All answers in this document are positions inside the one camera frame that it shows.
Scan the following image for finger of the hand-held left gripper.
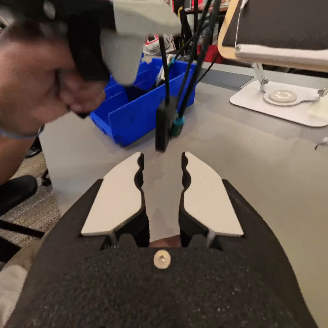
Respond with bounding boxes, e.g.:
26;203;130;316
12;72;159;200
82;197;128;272
113;0;181;35

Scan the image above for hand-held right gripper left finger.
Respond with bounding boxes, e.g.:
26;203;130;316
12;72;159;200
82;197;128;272
81;152;150;248

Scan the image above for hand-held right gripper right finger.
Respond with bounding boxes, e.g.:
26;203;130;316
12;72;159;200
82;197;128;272
179;151;244;248

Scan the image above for black cable coil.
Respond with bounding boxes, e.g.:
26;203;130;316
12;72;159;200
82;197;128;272
158;0;222;119

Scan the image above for blue plastic bin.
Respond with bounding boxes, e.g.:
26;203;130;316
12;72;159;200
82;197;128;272
90;58;198;147

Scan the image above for teal cable plug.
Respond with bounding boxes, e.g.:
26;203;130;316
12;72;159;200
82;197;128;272
171;117;185;138

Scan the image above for black adapter box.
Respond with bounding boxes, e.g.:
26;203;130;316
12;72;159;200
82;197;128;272
155;97;178;152

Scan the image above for person's left forearm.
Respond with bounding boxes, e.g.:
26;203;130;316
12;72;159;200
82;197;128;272
0;128;45;186

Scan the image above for grey desk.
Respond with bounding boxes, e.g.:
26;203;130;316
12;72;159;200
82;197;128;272
38;61;328;328

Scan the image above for grey desk hatch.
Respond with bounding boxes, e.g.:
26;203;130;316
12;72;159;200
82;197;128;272
200;68;254;92

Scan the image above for person's left hand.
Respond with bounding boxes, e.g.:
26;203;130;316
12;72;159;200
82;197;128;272
0;26;106;137

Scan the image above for white red sneaker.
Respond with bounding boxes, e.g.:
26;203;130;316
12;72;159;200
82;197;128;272
142;33;177;56

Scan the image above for red bin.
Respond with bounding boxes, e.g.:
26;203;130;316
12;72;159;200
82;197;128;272
202;45;223;64

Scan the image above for thin metal rod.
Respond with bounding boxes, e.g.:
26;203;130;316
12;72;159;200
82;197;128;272
234;0;249;49

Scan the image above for black office chair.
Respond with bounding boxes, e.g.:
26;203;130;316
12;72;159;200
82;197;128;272
0;169;52;264

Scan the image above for white display stand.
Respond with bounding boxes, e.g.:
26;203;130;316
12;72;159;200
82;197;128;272
229;44;328;128

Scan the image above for wood-edged black display panel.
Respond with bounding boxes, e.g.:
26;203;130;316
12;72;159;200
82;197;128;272
218;0;328;73

